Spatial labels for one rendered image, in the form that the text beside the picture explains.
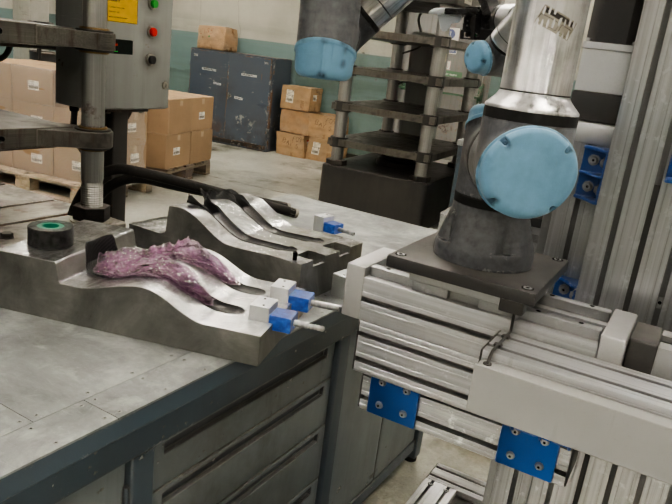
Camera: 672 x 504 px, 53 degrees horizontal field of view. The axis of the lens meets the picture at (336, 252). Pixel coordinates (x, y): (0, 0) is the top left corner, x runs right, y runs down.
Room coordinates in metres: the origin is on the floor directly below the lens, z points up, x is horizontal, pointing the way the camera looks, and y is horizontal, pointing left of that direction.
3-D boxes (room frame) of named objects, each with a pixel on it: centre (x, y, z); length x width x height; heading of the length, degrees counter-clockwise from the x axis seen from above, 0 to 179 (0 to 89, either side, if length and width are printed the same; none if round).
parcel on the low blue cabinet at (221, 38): (8.78, 1.79, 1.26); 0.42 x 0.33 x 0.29; 66
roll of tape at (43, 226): (1.20, 0.53, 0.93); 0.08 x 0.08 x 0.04
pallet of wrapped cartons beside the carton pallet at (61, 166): (5.34, 2.28, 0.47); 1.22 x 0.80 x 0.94; 70
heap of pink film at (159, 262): (1.21, 0.32, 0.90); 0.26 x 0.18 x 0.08; 78
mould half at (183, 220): (1.55, 0.22, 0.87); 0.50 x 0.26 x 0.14; 61
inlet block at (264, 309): (1.10, 0.07, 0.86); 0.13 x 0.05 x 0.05; 78
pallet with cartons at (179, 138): (6.31, 2.00, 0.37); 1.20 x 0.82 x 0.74; 74
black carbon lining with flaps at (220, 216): (1.54, 0.21, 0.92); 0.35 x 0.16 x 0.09; 61
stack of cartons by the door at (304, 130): (8.29, 0.45, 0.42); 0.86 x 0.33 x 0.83; 66
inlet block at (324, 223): (1.88, 0.01, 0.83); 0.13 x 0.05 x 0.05; 53
